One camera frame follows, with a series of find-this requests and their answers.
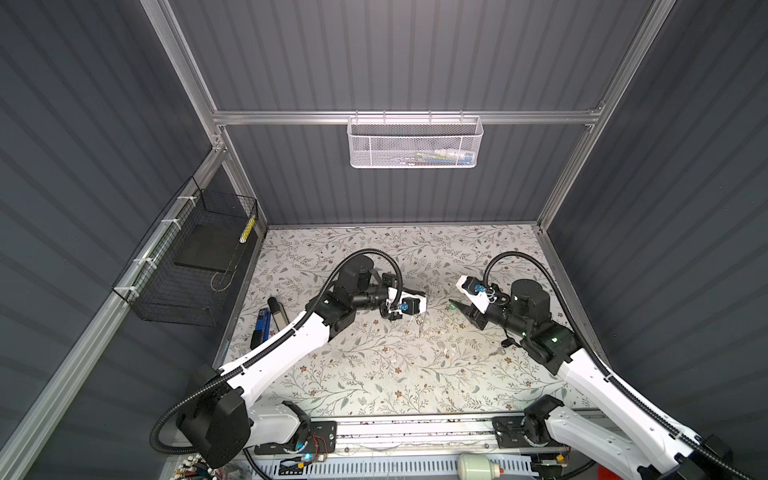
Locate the black wire wall basket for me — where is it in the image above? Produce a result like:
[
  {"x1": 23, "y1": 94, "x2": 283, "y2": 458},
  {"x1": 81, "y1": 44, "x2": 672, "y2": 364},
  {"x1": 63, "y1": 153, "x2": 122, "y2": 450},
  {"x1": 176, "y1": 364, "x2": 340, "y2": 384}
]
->
[{"x1": 113, "y1": 180, "x2": 259, "y2": 327}]

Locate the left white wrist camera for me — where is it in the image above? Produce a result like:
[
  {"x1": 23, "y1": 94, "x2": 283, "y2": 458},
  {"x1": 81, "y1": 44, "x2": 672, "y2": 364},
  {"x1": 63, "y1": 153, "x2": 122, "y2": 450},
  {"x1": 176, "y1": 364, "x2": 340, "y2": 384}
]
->
[{"x1": 386, "y1": 287, "x2": 428, "y2": 316}]

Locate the yellow marker in basket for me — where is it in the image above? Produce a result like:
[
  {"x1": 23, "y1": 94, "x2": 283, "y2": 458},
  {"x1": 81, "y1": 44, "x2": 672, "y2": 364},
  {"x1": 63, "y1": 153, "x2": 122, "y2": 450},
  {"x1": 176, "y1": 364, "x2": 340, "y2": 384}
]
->
[{"x1": 239, "y1": 216, "x2": 256, "y2": 244}]

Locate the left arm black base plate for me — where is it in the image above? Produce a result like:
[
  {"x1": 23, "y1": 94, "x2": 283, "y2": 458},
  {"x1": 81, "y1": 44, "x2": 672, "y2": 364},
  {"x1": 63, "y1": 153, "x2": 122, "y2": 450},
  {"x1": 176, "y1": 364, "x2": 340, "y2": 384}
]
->
[{"x1": 250, "y1": 421, "x2": 338, "y2": 455}]

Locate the metal perforated ring disc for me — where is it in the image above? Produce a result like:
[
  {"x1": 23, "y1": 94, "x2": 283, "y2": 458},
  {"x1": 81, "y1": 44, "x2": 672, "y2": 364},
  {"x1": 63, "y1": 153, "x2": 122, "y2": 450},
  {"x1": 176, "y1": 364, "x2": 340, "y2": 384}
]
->
[{"x1": 416, "y1": 312, "x2": 429, "y2": 337}]

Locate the white slotted cable duct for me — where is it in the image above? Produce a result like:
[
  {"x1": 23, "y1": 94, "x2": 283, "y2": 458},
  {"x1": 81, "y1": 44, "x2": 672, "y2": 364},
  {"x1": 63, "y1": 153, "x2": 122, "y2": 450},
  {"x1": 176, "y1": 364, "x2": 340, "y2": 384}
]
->
[{"x1": 255, "y1": 454, "x2": 540, "y2": 479}]

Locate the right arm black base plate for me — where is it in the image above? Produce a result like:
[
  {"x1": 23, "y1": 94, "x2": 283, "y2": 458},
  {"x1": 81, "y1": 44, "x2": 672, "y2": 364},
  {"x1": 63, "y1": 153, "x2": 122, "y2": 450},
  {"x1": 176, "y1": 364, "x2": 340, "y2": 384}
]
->
[{"x1": 491, "y1": 415, "x2": 562, "y2": 448}]

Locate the blue black tool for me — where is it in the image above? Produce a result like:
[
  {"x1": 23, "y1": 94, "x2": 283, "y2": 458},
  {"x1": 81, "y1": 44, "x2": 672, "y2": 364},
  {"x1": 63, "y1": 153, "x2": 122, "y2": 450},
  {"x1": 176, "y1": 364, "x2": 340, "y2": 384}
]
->
[{"x1": 250, "y1": 297, "x2": 289, "y2": 349}]

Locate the white cylinder canister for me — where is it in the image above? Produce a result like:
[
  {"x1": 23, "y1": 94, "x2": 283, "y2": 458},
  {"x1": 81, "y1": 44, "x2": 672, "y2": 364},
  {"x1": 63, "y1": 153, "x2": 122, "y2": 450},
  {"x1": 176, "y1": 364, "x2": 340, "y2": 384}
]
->
[{"x1": 457, "y1": 453, "x2": 504, "y2": 480}]

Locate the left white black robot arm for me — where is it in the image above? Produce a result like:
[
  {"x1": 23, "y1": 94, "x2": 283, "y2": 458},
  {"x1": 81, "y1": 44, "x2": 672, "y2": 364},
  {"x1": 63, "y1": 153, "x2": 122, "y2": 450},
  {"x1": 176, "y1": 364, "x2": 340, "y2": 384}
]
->
[{"x1": 148, "y1": 248, "x2": 427, "y2": 467}]

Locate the white mesh wall basket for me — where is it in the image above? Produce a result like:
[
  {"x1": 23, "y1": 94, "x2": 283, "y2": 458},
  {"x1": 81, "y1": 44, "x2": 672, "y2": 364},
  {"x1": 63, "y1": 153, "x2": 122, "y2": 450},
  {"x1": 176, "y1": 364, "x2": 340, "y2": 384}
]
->
[{"x1": 346, "y1": 113, "x2": 484, "y2": 169}]

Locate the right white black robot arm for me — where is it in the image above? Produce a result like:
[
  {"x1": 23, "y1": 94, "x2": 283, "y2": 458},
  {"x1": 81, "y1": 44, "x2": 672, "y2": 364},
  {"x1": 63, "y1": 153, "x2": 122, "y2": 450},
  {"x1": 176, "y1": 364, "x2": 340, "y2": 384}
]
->
[{"x1": 454, "y1": 251, "x2": 748, "y2": 479}]

